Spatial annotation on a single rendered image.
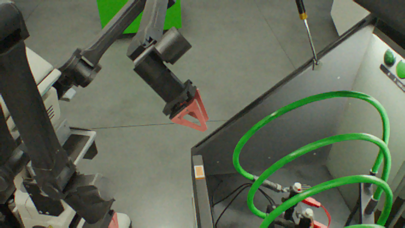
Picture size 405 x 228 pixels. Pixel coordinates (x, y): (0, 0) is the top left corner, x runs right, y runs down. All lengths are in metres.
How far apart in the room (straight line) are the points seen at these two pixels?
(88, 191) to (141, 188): 1.53
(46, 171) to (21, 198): 0.50
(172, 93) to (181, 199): 1.62
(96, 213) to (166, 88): 0.39
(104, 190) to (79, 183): 0.06
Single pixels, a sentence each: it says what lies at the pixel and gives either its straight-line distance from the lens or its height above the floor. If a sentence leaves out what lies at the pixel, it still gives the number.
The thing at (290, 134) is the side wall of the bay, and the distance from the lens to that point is 1.23.
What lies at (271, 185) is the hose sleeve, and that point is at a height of 1.14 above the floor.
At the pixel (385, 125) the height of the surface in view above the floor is 1.33.
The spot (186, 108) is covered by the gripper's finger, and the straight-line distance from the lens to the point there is 0.68.
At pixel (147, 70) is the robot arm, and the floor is 1.47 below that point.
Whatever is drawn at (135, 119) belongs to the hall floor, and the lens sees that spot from 2.88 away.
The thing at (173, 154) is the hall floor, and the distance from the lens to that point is 2.53.
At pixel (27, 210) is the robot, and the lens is 1.31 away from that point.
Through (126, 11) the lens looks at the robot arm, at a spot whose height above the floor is 1.41.
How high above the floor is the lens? 1.82
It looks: 39 degrees down
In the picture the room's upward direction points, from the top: straight up
